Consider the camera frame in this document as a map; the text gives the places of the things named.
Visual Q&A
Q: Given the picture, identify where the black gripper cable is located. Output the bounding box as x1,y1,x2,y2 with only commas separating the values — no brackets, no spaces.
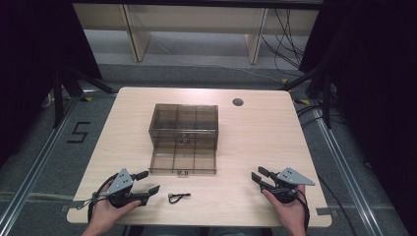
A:
86,174,120,227
295,188,311,233

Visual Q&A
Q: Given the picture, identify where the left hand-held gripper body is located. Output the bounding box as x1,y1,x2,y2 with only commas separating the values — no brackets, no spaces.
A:
98,167,149,209

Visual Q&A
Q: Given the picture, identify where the person's right hand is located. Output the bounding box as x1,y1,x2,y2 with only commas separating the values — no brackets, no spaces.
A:
262,184,307,231

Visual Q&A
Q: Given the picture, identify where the small black looped cord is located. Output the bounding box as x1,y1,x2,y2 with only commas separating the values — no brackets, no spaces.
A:
167,192,192,206

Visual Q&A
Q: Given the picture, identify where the transparent brown drawer cabinet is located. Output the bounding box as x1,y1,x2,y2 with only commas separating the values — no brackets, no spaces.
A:
148,103,219,147

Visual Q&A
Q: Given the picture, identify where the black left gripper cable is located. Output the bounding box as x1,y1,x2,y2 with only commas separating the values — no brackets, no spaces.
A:
86,174,120,227

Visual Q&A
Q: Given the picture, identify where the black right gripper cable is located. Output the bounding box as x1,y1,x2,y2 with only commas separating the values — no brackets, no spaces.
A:
295,188,311,233

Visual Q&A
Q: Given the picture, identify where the black metal stand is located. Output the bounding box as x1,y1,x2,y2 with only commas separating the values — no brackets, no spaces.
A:
279,63,332,130
52,64,117,130

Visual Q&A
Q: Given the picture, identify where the transparent brown divided drawer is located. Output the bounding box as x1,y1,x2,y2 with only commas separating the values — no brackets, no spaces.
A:
149,137,218,178

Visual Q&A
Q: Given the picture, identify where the black curtain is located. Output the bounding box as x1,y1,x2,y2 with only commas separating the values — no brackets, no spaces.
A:
0,0,103,168
298,0,417,236

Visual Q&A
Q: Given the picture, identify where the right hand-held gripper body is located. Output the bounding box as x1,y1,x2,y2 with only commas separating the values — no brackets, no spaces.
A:
261,166,317,205

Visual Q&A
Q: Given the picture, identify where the light wooden shelf unit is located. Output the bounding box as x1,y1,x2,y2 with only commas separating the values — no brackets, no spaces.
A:
72,3,321,65

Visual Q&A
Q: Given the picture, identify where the person's left hand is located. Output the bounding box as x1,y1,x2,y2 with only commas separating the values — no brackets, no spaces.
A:
91,187,143,230

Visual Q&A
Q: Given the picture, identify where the black floor cable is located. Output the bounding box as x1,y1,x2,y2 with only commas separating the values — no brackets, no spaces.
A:
317,176,359,236

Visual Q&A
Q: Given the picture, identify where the aluminium floor rail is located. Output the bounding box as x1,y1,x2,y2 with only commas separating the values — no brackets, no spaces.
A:
313,106,377,236
0,96,82,232

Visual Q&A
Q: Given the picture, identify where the bundle of black cables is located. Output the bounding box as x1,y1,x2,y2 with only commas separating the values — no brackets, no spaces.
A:
261,9,306,74

